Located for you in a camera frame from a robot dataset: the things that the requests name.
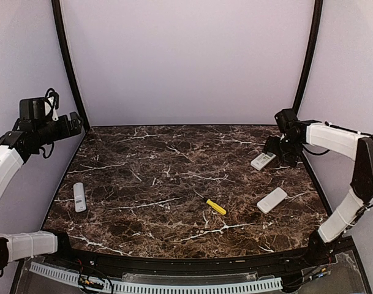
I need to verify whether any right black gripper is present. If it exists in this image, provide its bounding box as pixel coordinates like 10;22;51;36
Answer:
263;135;302;167

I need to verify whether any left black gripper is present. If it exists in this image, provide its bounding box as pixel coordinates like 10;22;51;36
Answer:
34;111;83;145

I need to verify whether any white remote with battery bay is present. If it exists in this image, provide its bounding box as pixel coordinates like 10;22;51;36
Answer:
251;153;276;171

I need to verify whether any yellow handled screwdriver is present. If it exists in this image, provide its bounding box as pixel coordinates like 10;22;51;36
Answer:
194;191;227;216

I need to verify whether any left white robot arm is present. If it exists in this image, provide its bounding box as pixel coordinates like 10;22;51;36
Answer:
0;94;83;277

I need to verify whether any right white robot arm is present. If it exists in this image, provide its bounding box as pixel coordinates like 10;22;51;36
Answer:
263;108;373;266

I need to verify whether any white remote control right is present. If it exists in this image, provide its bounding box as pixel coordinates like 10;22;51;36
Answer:
257;187;287;214

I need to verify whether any grey remote control left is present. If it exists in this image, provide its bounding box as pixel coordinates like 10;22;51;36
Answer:
73;183;87;213

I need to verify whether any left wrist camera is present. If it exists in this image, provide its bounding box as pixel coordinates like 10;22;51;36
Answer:
44;88;59;121

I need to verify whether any black front rail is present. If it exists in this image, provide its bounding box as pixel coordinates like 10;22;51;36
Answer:
45;239;339;277

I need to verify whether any left black frame post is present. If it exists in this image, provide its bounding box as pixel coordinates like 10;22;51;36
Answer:
51;0;91;132

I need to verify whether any black frame post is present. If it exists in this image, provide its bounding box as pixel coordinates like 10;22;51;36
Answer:
51;0;91;132
292;0;323;114

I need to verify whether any white slotted cable duct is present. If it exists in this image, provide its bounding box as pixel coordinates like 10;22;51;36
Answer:
29;262;282;294

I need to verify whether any right black frame post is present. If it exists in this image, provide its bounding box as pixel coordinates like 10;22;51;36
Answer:
292;0;323;114

